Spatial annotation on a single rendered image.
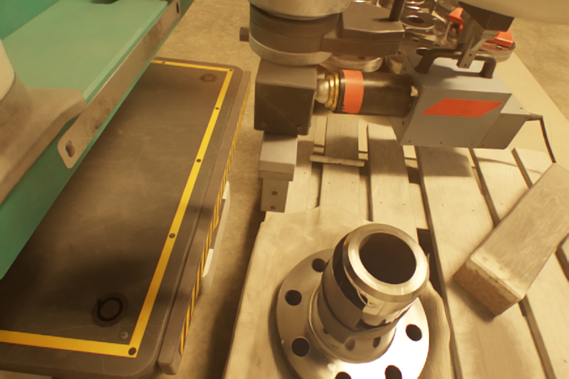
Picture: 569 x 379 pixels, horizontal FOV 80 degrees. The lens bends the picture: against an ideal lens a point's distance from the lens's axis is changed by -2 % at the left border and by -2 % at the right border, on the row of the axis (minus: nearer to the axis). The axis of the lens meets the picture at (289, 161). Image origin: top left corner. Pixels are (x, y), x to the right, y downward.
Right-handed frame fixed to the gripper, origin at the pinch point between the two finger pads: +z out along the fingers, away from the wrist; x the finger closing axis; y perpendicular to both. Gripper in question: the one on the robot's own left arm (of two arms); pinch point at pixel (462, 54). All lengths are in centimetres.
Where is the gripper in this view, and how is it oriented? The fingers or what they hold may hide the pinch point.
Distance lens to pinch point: 86.3
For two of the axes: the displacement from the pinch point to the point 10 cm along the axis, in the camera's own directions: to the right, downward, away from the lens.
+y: 9.9, 0.4, 1.0
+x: -0.5, -7.1, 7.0
